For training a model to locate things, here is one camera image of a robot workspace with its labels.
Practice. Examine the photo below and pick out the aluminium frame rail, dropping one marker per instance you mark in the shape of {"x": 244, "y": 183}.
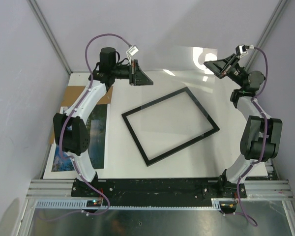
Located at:
{"x": 256, "y": 189}

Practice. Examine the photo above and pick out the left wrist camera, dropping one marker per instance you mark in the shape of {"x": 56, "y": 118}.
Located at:
{"x": 132, "y": 51}

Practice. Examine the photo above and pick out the left corner aluminium post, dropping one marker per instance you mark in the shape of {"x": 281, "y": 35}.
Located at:
{"x": 33, "y": 4}

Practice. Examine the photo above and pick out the corner aluminium post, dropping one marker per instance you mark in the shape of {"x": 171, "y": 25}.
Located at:
{"x": 271, "y": 12}
{"x": 33, "y": 4}

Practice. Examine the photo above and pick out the brown cardboard backing board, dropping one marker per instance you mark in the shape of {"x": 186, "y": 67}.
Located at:
{"x": 73, "y": 92}

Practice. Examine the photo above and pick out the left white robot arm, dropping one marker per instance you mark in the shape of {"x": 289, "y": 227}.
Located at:
{"x": 70, "y": 127}

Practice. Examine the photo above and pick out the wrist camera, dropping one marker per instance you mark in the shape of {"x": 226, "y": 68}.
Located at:
{"x": 242, "y": 50}
{"x": 132, "y": 51}

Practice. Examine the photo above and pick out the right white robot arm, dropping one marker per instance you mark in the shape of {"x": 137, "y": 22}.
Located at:
{"x": 261, "y": 137}

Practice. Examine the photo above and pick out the right corner aluminium post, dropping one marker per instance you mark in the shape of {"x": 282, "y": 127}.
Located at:
{"x": 271, "y": 12}

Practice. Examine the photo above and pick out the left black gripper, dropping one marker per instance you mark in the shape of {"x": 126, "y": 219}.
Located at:
{"x": 139, "y": 78}

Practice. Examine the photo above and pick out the black picture frame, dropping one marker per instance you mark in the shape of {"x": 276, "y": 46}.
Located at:
{"x": 168, "y": 125}

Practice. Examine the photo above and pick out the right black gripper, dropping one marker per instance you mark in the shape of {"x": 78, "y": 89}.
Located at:
{"x": 221, "y": 68}

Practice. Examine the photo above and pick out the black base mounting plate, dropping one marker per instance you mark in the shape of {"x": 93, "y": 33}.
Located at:
{"x": 167, "y": 192}

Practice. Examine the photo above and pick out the landscape photo print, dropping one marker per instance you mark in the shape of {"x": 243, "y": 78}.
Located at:
{"x": 97, "y": 125}

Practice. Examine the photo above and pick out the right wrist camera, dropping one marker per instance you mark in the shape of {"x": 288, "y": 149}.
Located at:
{"x": 242, "y": 50}

